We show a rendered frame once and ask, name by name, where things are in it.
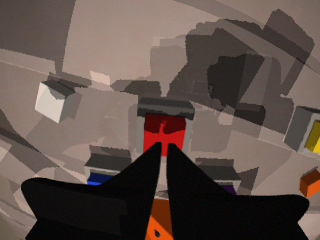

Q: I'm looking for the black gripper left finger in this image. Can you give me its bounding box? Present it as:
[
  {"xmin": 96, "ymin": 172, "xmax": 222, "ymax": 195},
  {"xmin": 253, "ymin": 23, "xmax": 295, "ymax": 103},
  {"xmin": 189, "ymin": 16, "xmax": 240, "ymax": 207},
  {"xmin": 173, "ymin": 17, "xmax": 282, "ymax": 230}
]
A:
[{"xmin": 21, "ymin": 143, "xmax": 161, "ymax": 240}]

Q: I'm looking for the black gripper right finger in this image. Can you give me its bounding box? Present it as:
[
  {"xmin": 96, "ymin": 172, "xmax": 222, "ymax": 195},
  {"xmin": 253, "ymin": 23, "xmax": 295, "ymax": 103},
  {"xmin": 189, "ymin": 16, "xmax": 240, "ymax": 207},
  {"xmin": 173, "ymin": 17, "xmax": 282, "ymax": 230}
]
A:
[{"xmin": 165, "ymin": 143, "xmax": 309, "ymax": 240}]

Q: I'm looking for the yellow button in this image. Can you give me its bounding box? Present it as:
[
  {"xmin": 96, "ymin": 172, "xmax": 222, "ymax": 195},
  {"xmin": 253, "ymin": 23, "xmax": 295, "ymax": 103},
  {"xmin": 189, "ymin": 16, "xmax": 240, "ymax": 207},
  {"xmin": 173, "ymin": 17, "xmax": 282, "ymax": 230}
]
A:
[{"xmin": 284, "ymin": 107, "xmax": 320, "ymax": 153}]

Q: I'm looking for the small white cube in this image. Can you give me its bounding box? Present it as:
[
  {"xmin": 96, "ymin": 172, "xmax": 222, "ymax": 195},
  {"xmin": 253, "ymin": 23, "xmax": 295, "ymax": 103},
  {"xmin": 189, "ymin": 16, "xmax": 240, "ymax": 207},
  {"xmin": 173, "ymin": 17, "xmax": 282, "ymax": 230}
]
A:
[{"xmin": 35, "ymin": 79, "xmax": 76, "ymax": 123}]

